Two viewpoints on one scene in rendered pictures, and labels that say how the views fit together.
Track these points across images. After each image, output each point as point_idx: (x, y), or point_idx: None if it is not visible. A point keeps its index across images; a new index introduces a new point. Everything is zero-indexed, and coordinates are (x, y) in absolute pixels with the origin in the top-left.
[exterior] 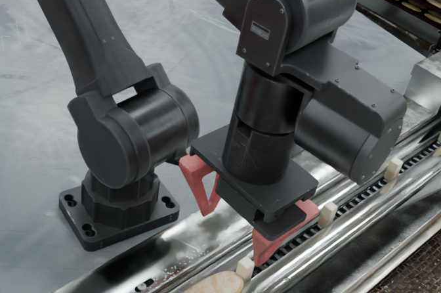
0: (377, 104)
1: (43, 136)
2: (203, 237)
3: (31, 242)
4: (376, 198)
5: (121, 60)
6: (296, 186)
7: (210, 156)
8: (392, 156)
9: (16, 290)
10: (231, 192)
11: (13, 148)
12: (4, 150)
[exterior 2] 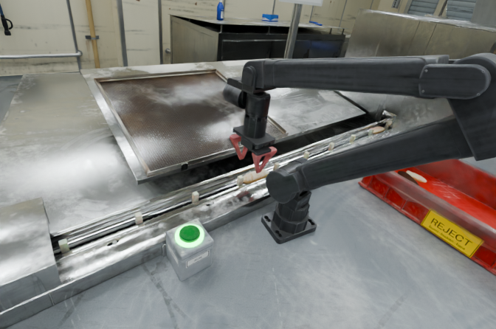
0: (238, 77)
1: (342, 274)
2: (255, 189)
3: (319, 213)
4: (162, 206)
5: (311, 161)
6: (241, 127)
7: (269, 135)
8: (128, 231)
9: (316, 198)
10: None
11: (353, 265)
12: (356, 263)
